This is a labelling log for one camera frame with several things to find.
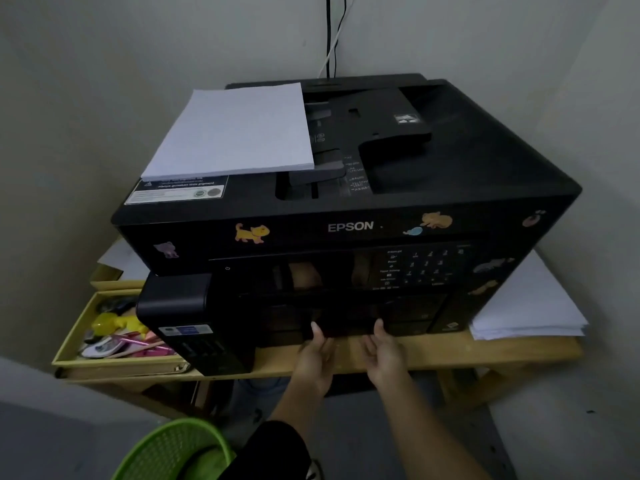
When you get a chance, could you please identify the person's right hand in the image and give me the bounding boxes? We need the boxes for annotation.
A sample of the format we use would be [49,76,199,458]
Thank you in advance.
[361,319,409,391]

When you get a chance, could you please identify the person's left hand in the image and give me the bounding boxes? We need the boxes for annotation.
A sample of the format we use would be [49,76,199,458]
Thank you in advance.
[292,322,337,397]

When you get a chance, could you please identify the black multifunction printer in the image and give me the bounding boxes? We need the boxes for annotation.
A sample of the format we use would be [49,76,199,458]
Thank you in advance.
[111,74,582,378]

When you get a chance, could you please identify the person's left forearm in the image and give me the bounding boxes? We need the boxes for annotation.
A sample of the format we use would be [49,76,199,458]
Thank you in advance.
[269,379,331,436]

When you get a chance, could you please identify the person's right forearm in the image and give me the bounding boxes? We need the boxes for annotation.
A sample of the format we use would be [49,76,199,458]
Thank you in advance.
[371,381,494,480]

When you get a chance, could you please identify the wooden table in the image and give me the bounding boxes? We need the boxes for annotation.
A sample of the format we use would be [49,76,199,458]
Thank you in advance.
[62,239,586,416]

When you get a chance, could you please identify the person's black clothing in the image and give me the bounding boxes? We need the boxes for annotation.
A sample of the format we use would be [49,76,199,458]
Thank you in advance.
[219,420,314,480]

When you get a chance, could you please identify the large white paper stack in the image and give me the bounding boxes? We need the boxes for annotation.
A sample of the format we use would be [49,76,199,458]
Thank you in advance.
[469,250,590,341]

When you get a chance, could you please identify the pink stationery item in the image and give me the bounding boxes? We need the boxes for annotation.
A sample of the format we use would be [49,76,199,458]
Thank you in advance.
[111,332,174,358]

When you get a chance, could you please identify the green plastic basket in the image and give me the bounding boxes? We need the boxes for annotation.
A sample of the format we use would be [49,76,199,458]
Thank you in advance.
[111,418,236,480]

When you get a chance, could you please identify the yellow plastic toy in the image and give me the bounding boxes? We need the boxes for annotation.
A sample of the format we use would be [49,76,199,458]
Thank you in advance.
[91,314,150,341]

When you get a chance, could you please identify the loose white paper sheets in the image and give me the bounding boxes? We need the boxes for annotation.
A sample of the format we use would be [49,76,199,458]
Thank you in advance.
[97,239,151,283]

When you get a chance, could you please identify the white paper stack on printer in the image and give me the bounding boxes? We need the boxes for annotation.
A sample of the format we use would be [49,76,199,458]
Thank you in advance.
[141,83,315,181]

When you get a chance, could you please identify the yellow tray box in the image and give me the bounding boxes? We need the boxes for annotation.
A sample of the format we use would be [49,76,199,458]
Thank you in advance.
[51,289,192,371]

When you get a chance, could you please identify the white cable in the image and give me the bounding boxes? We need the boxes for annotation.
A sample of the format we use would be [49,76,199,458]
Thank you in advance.
[318,0,357,78]

